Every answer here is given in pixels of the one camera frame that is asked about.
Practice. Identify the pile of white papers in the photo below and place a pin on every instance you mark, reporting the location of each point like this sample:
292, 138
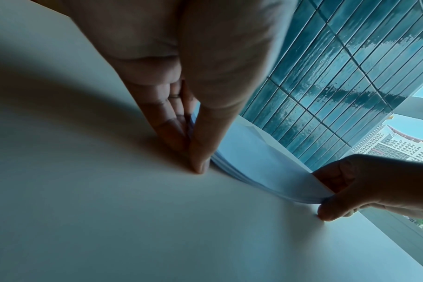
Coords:
267, 165

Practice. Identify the person's right hand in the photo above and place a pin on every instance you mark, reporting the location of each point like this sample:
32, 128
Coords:
382, 181

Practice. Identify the person's left hand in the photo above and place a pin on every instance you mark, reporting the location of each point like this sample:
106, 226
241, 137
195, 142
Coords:
197, 41

